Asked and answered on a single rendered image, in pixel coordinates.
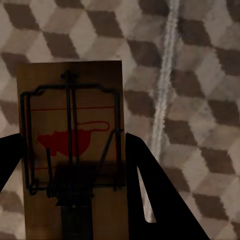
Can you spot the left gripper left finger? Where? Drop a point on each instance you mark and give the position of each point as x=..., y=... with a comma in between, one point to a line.
x=10, y=156

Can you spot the mousetrap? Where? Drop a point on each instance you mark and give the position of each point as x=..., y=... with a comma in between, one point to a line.
x=73, y=150

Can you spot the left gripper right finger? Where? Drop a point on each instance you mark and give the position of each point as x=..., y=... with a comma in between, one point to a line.
x=174, y=220

